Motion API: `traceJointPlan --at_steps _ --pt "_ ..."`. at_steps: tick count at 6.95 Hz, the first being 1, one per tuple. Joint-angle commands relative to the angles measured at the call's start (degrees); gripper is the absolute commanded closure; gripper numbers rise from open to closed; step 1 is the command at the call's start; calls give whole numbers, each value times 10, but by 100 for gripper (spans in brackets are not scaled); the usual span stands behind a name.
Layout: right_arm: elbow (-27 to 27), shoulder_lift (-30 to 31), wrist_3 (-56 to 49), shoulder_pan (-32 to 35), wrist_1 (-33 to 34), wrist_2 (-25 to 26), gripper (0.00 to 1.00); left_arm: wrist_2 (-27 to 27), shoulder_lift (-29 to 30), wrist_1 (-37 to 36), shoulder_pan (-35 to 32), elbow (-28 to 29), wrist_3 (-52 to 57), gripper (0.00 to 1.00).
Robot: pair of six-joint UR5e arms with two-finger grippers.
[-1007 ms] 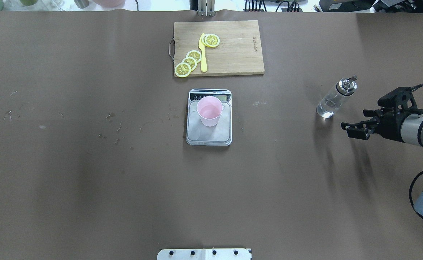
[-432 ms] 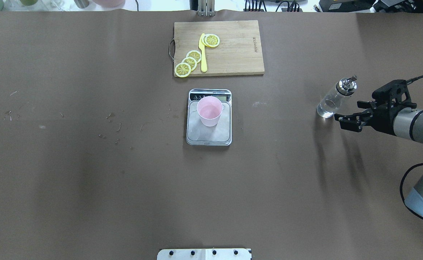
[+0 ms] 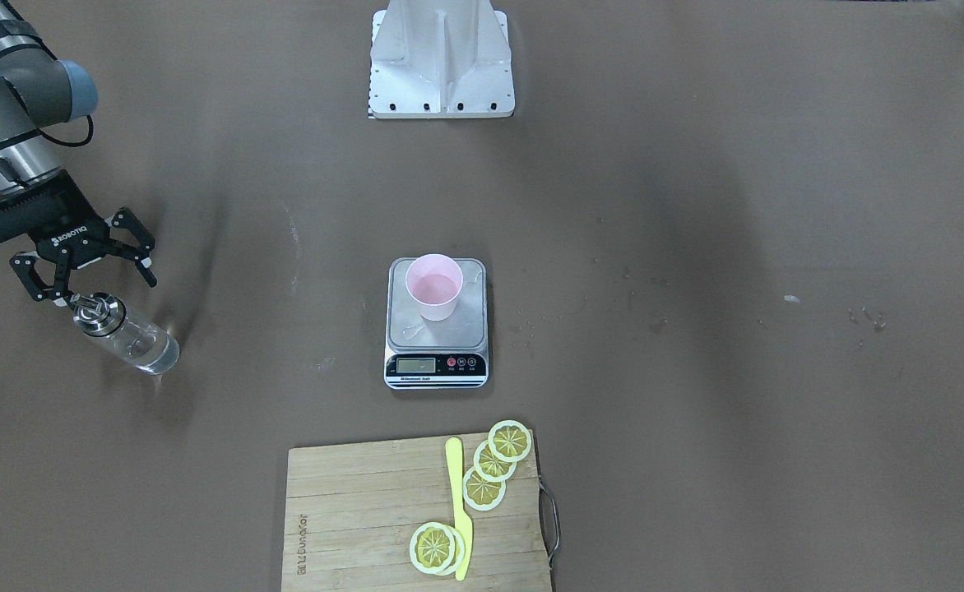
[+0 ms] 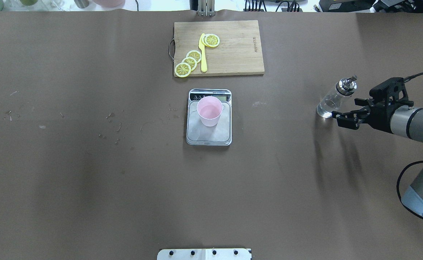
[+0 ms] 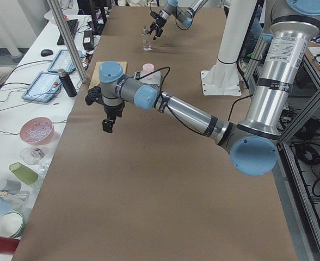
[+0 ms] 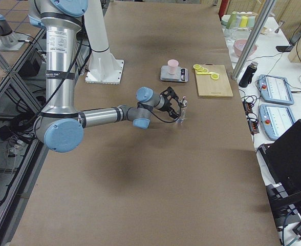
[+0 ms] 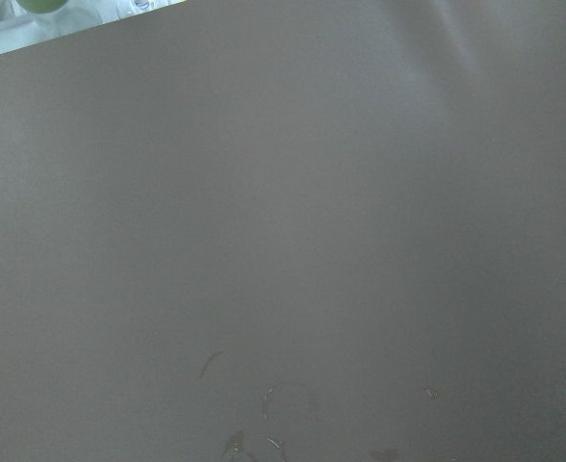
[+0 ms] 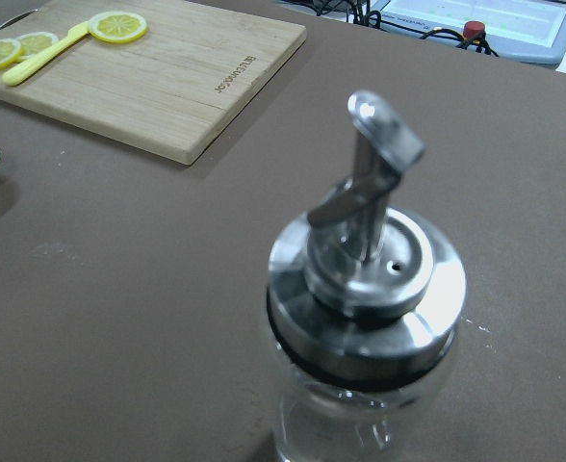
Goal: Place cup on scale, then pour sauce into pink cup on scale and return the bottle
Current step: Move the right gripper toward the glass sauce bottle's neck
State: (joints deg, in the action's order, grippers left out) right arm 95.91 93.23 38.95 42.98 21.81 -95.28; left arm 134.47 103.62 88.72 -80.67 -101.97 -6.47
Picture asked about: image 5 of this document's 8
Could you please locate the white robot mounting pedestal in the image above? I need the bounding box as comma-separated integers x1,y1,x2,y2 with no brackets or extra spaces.
201,0,257,96

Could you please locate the green cup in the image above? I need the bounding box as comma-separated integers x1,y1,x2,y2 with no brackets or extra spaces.
9,162,39,185

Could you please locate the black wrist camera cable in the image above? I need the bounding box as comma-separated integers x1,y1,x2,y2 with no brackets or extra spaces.
138,66,212,135

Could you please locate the digital kitchen scale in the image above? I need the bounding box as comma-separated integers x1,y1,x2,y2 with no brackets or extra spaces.
133,70,161,86

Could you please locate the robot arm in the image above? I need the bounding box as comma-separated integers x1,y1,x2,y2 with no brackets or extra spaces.
85,1,320,176
149,0,207,40

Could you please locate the white bowl green rim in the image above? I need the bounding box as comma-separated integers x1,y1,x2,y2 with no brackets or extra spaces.
0,212,25,238

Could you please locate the grey cup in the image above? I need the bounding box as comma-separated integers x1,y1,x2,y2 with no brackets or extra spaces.
0,179,22,195

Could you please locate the black keyboard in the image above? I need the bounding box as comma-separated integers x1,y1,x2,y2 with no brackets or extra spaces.
57,18,79,46

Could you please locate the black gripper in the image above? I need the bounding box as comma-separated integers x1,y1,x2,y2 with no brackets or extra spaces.
149,15,167,40
85,85,125,133

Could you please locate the black thermos bottle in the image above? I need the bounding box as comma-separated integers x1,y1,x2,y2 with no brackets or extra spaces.
57,69,77,97

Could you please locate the pink plastic cup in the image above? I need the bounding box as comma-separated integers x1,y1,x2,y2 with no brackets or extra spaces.
142,63,154,79

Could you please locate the aluminium frame post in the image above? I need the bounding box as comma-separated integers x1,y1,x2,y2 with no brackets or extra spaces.
47,0,88,83

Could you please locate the red cup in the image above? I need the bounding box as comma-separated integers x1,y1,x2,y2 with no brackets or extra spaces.
0,236,20,255

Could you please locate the teach pendant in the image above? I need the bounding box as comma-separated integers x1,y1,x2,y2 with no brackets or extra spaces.
47,49,75,74
21,72,61,103

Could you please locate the bamboo cutting board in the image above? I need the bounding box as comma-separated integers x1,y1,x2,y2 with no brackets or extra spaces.
88,61,127,90

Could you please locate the pink bowl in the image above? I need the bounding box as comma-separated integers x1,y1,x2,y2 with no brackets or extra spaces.
20,117,54,146

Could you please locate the far teach pendant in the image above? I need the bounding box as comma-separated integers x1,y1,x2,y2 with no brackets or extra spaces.
47,49,75,74

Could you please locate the near teach pendant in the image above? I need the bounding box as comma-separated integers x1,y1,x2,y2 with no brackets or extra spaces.
21,72,61,103

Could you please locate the black computer mouse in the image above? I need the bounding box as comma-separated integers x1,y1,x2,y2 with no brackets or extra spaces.
40,49,53,57

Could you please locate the glass sauce bottle metal spout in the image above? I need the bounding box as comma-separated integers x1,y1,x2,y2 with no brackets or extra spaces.
141,26,151,51

